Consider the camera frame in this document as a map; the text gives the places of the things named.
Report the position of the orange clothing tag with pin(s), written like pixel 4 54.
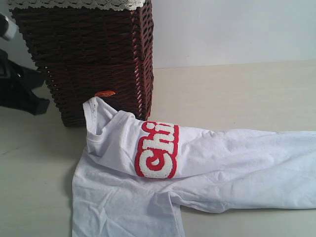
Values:
pixel 107 93

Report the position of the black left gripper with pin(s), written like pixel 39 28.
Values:
pixel 16 85

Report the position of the brown wicker basket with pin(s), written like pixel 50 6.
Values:
pixel 84 51

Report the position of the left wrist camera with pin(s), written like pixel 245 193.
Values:
pixel 8 29

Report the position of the white t-shirt red lettering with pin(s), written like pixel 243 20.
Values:
pixel 134 176

